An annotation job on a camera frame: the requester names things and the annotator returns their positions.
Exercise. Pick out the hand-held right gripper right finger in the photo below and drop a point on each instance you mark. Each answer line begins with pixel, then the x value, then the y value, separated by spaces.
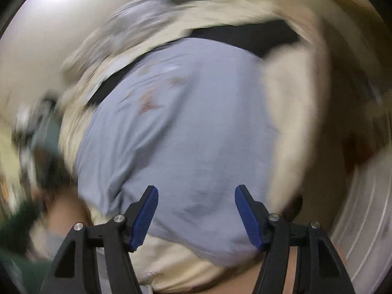
pixel 249 220

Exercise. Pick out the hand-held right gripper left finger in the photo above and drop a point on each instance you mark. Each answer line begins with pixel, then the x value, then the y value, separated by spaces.
pixel 144 220

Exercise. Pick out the pale blue grey garment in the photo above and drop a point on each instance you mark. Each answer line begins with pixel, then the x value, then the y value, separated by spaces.
pixel 183 144

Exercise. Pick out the black garment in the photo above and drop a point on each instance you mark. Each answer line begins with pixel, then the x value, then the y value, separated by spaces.
pixel 245 36

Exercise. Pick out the person's left leg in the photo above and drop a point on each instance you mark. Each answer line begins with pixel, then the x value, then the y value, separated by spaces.
pixel 67 211

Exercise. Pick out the black and white fluffy blanket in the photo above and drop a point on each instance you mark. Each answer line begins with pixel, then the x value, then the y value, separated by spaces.
pixel 27 128

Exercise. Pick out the cream cartoon print duvet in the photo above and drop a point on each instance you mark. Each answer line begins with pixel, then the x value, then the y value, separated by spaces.
pixel 294 113

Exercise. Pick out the white cabinet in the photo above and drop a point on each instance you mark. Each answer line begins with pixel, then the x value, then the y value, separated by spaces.
pixel 367 214

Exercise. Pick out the crumpled pale grey quilt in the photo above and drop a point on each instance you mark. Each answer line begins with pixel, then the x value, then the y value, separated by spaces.
pixel 131 24

